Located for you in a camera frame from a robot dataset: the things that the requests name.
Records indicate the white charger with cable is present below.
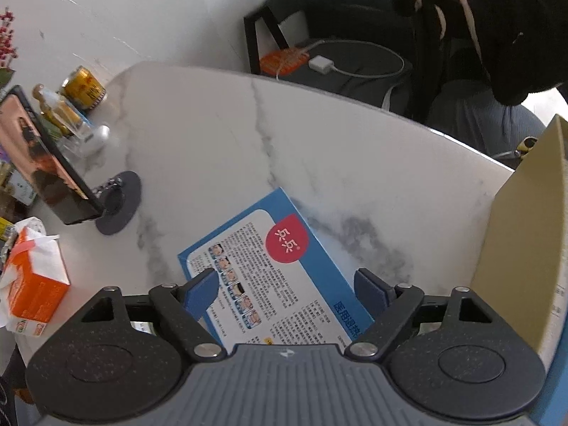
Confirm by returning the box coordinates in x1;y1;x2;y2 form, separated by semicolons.
275;39;406;81

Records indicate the tan cardboard box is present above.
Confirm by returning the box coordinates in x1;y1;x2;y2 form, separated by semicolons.
470;115;568;365

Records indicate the orange packet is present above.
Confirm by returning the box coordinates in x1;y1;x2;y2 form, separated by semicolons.
260;47;309;76

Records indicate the black chair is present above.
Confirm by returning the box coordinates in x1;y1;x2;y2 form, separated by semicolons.
243;4;418;111

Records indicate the smartphone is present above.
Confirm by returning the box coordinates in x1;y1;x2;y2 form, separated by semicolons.
0;85;104;226

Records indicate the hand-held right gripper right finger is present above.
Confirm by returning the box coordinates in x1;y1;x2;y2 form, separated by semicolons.
345;268;493;359

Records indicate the red berry bouquet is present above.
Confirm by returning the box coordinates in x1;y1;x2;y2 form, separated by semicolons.
0;6;21;72

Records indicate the black fleece jacket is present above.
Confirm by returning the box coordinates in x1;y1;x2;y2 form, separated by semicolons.
392;0;568;107

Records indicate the small white carton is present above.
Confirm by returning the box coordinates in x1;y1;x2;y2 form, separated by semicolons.
9;171;38;207

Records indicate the gold drink can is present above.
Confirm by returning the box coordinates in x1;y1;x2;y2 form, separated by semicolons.
60;66;107;113

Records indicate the small white bottle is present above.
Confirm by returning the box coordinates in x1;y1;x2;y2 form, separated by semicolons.
82;124;111;157

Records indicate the yellow liquid glass bottle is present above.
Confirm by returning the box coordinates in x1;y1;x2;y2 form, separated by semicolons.
32;83;87;139

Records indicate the grey ribbed cushion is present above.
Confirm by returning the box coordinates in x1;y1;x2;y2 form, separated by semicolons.
424;77;547;160

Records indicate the orange box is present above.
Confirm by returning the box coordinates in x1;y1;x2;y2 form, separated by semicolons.
0;217;72;337

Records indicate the white marble desktop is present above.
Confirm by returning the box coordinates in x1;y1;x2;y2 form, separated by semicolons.
0;61;520;409

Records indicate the black phone stand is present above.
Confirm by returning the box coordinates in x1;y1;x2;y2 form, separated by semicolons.
91;171;143;236

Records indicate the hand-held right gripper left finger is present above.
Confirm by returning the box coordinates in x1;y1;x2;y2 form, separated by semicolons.
82;268;225;361

